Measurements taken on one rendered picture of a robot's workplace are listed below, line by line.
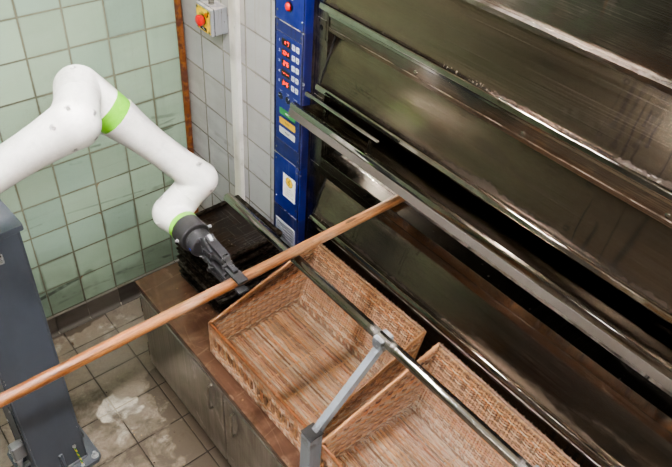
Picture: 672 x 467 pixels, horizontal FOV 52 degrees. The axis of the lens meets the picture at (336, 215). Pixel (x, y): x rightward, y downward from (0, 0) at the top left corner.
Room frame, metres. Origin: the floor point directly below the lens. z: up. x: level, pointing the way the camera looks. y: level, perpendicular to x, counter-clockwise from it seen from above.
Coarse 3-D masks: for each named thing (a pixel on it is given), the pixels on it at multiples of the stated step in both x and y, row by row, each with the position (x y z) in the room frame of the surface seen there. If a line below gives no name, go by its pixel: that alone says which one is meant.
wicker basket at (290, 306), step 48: (288, 288) 1.78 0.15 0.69; (336, 288) 1.73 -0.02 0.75; (240, 336) 1.62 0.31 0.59; (288, 336) 1.63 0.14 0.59; (336, 336) 1.65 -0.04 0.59; (240, 384) 1.41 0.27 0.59; (288, 384) 1.43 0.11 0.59; (336, 384) 1.44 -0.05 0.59; (384, 384) 1.36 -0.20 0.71; (288, 432) 1.23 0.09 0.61
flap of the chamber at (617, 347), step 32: (352, 128) 1.76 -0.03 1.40; (352, 160) 1.59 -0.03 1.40; (384, 160) 1.60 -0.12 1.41; (416, 160) 1.64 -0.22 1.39; (448, 192) 1.48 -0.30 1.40; (448, 224) 1.33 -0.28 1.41; (480, 224) 1.35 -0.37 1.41; (512, 224) 1.38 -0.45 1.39; (544, 256) 1.26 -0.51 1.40; (576, 288) 1.15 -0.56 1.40; (608, 288) 1.17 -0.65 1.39; (576, 320) 1.05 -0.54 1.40; (608, 320) 1.05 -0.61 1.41; (640, 320) 1.07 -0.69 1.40
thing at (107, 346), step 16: (384, 208) 1.64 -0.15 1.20; (352, 224) 1.56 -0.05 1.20; (320, 240) 1.47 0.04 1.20; (288, 256) 1.40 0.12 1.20; (256, 272) 1.32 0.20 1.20; (224, 288) 1.26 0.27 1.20; (192, 304) 1.19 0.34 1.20; (160, 320) 1.13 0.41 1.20; (128, 336) 1.07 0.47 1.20; (96, 352) 1.02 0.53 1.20; (64, 368) 0.97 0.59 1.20; (32, 384) 0.92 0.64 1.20; (0, 400) 0.87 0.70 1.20
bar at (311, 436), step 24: (360, 312) 1.23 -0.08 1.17; (384, 336) 1.16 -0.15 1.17; (408, 360) 1.09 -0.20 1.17; (432, 384) 1.02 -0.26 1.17; (336, 408) 1.05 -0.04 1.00; (456, 408) 0.96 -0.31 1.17; (312, 432) 1.01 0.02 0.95; (480, 432) 0.91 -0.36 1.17; (312, 456) 0.99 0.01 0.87; (504, 456) 0.85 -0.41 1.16
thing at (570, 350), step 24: (336, 168) 1.86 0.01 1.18; (360, 192) 1.77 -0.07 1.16; (384, 192) 1.75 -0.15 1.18; (408, 216) 1.64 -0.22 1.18; (432, 240) 1.54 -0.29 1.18; (456, 240) 1.55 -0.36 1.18; (456, 264) 1.46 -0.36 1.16; (480, 264) 1.45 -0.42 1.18; (504, 288) 1.36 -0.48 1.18; (528, 312) 1.28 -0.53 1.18; (552, 312) 1.28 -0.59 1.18; (552, 336) 1.22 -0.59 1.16; (576, 336) 1.20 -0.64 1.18; (576, 360) 1.16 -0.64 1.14; (600, 360) 1.13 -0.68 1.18; (624, 384) 1.06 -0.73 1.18; (648, 384) 1.07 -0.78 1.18; (648, 408) 1.01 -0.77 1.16
